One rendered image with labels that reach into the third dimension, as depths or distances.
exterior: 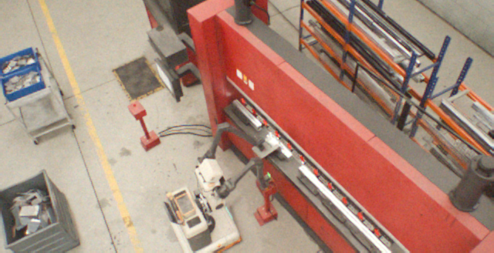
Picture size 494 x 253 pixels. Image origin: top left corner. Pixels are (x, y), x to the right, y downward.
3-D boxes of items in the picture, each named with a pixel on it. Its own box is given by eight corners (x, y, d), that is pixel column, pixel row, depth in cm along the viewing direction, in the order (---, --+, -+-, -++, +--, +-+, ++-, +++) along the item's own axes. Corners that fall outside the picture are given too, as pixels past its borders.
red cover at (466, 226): (217, 25, 448) (215, 14, 437) (225, 21, 451) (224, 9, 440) (473, 248, 289) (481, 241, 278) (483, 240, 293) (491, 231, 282)
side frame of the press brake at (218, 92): (213, 140, 623) (186, 10, 443) (260, 111, 651) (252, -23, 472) (223, 152, 610) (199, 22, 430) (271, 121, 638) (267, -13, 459)
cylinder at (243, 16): (229, 18, 431) (225, -22, 394) (250, 8, 439) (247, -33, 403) (250, 35, 413) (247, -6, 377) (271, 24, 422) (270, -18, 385)
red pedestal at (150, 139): (139, 143, 628) (123, 106, 564) (154, 133, 637) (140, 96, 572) (146, 152, 618) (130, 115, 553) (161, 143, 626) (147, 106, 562)
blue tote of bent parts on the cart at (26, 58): (2, 68, 622) (-4, 59, 608) (37, 55, 635) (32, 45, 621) (6, 84, 602) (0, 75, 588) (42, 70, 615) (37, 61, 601)
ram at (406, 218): (226, 79, 512) (219, 25, 450) (231, 75, 515) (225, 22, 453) (440, 286, 354) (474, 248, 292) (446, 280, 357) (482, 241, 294)
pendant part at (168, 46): (161, 83, 547) (145, 31, 481) (179, 75, 555) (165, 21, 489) (180, 109, 520) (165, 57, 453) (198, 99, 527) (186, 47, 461)
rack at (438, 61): (297, 52, 723) (302, -43, 587) (323, 42, 736) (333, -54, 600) (384, 148, 597) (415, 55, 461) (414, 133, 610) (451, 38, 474)
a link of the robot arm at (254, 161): (252, 153, 425) (258, 161, 420) (259, 156, 436) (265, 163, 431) (221, 183, 436) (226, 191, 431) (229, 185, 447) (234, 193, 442)
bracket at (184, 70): (175, 74, 550) (174, 70, 545) (191, 65, 558) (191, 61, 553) (192, 92, 529) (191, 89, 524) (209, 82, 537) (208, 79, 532)
